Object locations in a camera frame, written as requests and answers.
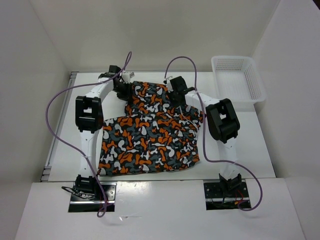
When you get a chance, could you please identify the white plastic basket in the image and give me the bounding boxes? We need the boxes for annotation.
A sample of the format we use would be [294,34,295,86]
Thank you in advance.
[211,55,266,104]

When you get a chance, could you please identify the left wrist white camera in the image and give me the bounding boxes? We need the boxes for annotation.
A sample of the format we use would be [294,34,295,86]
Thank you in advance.
[121,71,135,84]

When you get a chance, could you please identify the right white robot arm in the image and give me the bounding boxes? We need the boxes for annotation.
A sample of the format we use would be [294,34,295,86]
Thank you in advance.
[164,76,242,197]

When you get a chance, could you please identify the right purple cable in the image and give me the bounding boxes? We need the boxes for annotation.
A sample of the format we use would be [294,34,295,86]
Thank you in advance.
[164,56,263,212]

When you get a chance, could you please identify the purple cable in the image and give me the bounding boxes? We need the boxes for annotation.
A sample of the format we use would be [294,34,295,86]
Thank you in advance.
[44,51,133,217]
[164,56,263,212]

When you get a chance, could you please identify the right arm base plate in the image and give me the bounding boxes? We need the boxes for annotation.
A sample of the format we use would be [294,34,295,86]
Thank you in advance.
[203,181,252,211]

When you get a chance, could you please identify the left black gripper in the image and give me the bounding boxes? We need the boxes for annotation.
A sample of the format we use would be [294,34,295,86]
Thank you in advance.
[112,81,134,103]

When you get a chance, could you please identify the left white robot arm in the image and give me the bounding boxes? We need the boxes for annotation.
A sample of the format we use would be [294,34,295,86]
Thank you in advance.
[75,71,135,200]

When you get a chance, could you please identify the wrist white camera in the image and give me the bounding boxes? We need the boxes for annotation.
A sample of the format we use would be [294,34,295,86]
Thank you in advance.
[121,71,135,84]
[163,76,173,92]

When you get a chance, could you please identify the aluminium table edge rail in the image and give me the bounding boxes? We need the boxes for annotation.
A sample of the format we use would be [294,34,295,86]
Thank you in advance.
[40,71,78,182]

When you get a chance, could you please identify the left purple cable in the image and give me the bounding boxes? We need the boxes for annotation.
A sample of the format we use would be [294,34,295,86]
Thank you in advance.
[44,51,133,217]

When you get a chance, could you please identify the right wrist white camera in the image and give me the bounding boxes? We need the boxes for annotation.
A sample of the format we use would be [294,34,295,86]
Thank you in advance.
[163,76,173,92]

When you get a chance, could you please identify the camouflage orange black shorts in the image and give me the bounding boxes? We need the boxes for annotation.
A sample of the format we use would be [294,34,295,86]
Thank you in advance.
[97,81,203,176]

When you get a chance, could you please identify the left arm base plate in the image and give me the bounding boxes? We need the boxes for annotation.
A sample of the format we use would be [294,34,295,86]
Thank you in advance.
[63,182,117,213]

